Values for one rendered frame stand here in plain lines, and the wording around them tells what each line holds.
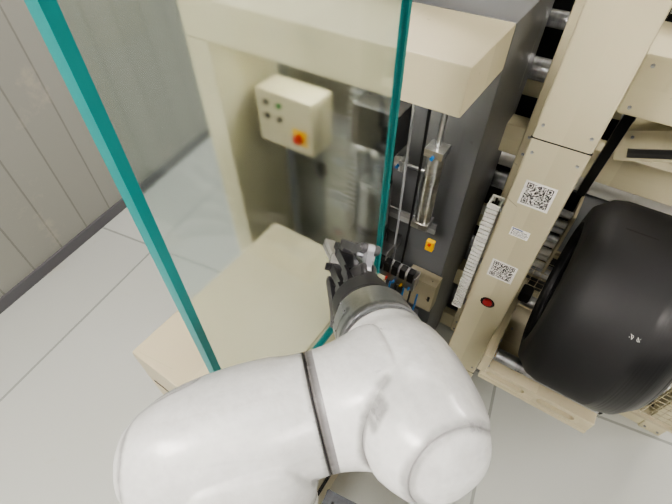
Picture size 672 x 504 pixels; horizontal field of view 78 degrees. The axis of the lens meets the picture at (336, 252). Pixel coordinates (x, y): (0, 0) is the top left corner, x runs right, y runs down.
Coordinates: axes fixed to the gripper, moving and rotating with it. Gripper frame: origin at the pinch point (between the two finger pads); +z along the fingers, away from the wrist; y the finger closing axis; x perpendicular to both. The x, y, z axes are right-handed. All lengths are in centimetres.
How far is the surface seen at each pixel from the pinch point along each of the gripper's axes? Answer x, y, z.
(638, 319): 75, -1, 7
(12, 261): -128, 129, 210
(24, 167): -131, 70, 218
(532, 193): 52, -19, 29
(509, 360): 83, 33, 41
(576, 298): 66, 0, 16
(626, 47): 41, -48, 11
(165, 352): -22, 46, 30
